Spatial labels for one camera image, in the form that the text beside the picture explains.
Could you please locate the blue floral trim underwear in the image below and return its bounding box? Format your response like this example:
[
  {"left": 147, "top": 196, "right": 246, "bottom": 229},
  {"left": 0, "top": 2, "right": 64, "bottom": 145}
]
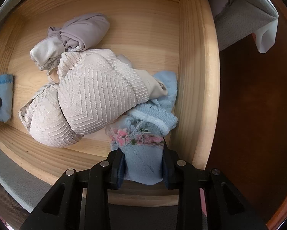
[{"left": 105, "top": 71, "right": 178, "bottom": 185}]

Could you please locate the beige lace bra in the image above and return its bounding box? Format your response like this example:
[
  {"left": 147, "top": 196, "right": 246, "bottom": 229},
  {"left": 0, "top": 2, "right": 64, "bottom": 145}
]
[{"left": 18, "top": 49, "right": 167, "bottom": 147}]

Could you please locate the grey beige rolled underwear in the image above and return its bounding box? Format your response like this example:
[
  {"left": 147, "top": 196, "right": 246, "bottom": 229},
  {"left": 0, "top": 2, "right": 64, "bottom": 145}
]
[{"left": 30, "top": 13, "right": 110, "bottom": 71}]

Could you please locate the wooden top drawer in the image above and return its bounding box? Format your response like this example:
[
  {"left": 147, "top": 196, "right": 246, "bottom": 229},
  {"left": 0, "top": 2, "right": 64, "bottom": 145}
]
[{"left": 0, "top": 0, "right": 221, "bottom": 214}]

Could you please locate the orange wooden bed frame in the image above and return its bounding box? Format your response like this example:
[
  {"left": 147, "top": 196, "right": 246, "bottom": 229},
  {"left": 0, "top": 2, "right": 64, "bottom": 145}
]
[{"left": 258, "top": 0, "right": 287, "bottom": 230}]

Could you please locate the white patterned cover cloth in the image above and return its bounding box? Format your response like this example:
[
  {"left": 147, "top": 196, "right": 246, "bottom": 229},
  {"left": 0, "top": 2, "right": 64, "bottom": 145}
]
[{"left": 254, "top": 19, "right": 278, "bottom": 53}]

